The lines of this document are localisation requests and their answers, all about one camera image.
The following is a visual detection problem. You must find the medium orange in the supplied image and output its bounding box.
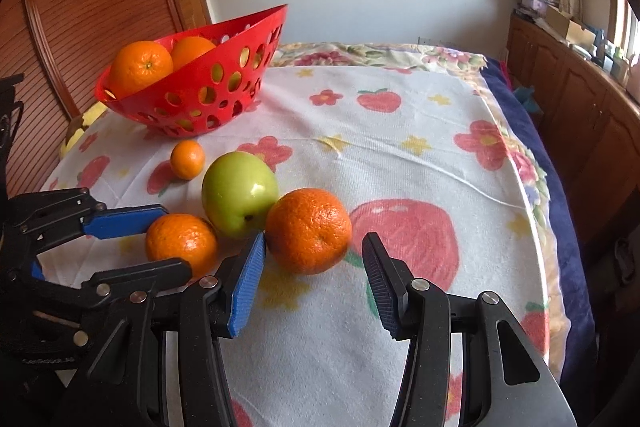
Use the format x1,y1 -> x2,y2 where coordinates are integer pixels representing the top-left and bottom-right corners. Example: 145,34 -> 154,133
145,213 -> 218,279

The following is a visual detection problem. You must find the large orange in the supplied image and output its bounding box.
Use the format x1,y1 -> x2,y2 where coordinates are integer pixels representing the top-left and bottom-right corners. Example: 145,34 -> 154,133
265,187 -> 352,275

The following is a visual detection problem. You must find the green apple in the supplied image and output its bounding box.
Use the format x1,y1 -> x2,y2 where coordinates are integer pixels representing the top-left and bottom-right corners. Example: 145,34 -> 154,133
202,150 -> 279,241

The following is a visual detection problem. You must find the small tangerine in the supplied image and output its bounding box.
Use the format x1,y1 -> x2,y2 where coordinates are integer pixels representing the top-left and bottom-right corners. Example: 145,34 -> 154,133
169,140 -> 206,181

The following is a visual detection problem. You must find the floral bed quilt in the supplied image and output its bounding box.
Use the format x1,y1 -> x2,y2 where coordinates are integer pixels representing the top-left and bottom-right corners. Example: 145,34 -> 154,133
270,42 -> 596,386

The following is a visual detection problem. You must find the red perforated fruit basket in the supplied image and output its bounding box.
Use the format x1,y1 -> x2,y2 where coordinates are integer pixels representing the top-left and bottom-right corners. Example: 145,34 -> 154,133
94,4 -> 288,139

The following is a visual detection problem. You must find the orange in basket front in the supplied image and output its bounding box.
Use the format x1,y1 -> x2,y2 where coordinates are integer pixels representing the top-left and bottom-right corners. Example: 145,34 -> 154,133
104,41 -> 174,98

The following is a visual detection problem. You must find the orange in basket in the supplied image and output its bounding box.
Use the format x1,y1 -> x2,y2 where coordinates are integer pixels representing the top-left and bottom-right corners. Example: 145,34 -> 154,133
104,41 -> 174,98
171,36 -> 216,70

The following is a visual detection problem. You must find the orange in basket back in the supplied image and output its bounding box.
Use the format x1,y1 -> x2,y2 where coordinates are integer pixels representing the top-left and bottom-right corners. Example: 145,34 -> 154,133
171,36 -> 216,70

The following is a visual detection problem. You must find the white strawberry print blanket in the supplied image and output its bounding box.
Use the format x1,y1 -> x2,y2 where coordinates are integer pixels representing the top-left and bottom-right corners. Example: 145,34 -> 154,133
37,65 -> 554,427

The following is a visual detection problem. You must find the wooden louvered wardrobe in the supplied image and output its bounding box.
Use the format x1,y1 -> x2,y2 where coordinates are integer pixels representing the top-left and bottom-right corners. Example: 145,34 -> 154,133
1,0 -> 212,195

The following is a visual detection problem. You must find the wooden low cabinet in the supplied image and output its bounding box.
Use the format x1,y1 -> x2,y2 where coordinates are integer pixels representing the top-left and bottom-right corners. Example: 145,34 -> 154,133
506,13 -> 639,245

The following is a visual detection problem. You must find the cardboard box on cabinet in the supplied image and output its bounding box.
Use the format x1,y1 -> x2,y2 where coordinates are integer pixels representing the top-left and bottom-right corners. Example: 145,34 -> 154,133
544,5 -> 596,50

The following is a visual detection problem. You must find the window with wooden frame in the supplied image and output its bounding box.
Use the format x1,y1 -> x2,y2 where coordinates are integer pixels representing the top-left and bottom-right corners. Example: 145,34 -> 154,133
608,0 -> 639,62

